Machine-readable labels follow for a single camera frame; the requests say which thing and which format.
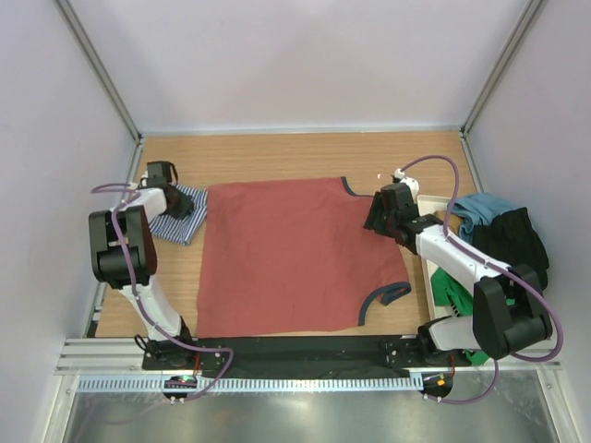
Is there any blue white striped tank top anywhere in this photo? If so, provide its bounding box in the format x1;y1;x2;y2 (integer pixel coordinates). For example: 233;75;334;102
150;185;208;246

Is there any red tank top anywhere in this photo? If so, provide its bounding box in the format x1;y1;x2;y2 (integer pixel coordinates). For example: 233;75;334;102
196;177;412;338

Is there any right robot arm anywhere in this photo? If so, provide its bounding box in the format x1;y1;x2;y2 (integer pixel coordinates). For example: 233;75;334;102
364;182;553;365

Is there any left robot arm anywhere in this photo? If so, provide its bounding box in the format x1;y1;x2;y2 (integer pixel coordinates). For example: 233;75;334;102
89;161;197;369

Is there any teal tank top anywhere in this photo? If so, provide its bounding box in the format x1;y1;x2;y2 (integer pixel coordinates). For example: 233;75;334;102
452;193;516;243

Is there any green tank top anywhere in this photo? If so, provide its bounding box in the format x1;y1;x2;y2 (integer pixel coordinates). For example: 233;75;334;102
430;267;516;367

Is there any black tank top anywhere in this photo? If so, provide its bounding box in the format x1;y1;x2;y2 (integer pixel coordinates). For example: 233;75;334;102
472;208;549;290

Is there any white plastic tray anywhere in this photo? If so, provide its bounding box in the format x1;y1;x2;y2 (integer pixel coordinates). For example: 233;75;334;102
416;194;555;342

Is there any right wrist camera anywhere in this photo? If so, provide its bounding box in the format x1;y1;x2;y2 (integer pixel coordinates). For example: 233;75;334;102
392;168;420;200

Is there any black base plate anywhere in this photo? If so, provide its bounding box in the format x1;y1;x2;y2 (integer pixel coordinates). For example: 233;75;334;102
142;335;470;380

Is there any slotted cable duct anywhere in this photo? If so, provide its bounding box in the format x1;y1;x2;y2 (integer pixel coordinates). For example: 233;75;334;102
77;373;423;394

